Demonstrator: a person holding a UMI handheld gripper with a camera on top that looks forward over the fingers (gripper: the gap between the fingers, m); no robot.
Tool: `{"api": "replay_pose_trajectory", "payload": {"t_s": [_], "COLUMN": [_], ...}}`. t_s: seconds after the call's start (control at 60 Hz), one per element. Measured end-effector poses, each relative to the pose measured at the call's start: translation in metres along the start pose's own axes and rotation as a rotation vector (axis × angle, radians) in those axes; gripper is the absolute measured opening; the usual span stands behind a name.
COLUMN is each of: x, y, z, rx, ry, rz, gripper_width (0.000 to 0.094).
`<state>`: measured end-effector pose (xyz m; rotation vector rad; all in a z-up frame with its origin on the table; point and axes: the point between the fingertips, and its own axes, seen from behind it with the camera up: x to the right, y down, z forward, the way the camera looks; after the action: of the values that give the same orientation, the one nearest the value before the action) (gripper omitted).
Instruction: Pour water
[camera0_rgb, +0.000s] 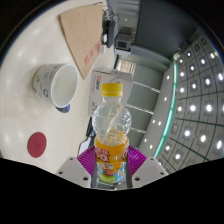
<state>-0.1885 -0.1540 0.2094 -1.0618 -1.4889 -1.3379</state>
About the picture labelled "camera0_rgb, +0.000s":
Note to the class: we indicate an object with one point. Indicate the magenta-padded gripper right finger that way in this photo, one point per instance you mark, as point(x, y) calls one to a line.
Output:
point(136, 160)

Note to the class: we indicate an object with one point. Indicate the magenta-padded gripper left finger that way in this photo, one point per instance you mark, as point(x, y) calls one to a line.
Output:
point(85, 161)

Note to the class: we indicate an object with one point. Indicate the yellow-capped clear drink bottle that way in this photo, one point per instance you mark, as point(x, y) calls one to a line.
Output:
point(111, 140)

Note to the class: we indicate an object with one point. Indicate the black tablet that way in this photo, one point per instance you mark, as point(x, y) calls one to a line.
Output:
point(85, 145)

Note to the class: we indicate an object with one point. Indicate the flat round red coaster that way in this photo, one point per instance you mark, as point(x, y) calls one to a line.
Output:
point(37, 145)

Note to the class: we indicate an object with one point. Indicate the round ceiling lights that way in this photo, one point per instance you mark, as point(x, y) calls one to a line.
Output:
point(192, 108)

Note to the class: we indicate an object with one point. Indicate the large white cardboard box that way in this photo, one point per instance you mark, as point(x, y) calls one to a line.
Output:
point(110, 77)

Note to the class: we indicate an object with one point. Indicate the grey boxy monitor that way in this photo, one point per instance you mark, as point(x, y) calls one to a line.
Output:
point(122, 41)

